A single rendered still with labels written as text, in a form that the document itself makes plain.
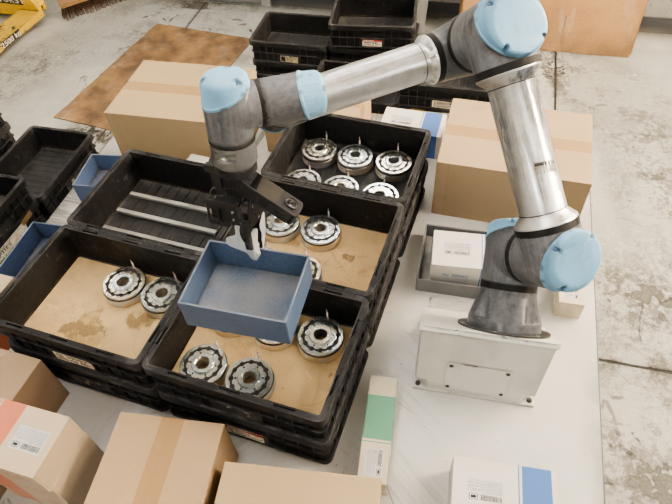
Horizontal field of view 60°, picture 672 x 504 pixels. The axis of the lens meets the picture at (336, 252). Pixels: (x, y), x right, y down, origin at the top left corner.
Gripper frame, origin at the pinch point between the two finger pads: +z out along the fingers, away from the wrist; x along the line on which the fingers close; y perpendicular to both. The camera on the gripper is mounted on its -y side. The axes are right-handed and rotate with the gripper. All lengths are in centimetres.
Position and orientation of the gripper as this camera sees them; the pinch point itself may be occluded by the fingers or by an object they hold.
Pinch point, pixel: (259, 253)
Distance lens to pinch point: 110.2
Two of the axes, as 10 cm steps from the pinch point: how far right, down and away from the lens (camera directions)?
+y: -9.6, -1.7, 2.1
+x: -2.7, 6.4, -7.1
